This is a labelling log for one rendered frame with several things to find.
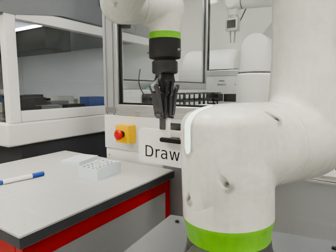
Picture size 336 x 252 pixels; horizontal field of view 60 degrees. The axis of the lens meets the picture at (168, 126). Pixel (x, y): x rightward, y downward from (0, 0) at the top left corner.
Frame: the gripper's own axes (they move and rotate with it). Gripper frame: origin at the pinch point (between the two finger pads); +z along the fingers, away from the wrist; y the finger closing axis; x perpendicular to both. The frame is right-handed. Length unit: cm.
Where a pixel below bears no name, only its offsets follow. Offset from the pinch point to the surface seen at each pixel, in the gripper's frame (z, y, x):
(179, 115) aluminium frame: -2.5, -17.8, -5.9
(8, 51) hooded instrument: -28, 4, -77
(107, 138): 9.4, -18.0, -42.6
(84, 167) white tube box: 13.5, 8.8, -25.9
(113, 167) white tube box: 14.8, 0.2, -21.3
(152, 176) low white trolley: 17.3, -5.5, -8.8
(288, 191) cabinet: 18.4, -18.0, 32.1
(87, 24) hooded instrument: -46, -40, -77
